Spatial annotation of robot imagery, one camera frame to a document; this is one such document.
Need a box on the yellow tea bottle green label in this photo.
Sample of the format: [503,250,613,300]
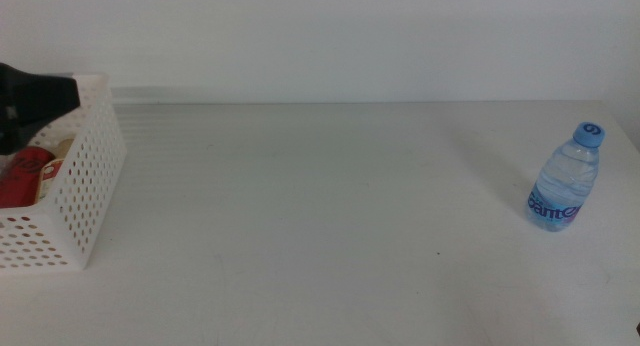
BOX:
[34,138,76,205]

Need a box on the clear water bottle blue cap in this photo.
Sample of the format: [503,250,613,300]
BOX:
[525,121,606,233]

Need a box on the red soda can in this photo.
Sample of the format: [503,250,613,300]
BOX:
[0,146,56,210]

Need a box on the white perforated plastic basket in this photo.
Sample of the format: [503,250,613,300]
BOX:
[0,74,127,272]

